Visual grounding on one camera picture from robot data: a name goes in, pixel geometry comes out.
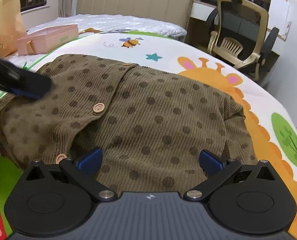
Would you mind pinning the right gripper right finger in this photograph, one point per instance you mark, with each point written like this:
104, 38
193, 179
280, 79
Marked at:
219, 170

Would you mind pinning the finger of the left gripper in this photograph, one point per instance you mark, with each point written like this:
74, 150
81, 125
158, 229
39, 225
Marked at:
22, 82

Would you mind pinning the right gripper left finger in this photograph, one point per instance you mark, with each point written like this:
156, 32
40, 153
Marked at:
81, 172

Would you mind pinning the brown polka dot garment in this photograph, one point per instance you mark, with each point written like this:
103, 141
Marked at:
151, 125

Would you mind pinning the pink gift box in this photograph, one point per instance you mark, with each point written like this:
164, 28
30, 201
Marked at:
46, 40

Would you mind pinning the tan paper bag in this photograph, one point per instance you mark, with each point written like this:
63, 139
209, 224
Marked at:
11, 26

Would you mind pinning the cartoon animal play mat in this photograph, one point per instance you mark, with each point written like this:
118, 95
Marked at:
273, 134

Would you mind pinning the white quilted mattress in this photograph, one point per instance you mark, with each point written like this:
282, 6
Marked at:
106, 23

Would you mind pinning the beige mesh office chair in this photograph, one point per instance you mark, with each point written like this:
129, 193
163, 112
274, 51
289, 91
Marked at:
238, 35

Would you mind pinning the white board on desk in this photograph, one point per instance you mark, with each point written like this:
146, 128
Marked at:
278, 17

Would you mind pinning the beige upholstered headboard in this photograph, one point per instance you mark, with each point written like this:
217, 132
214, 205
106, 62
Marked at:
172, 11

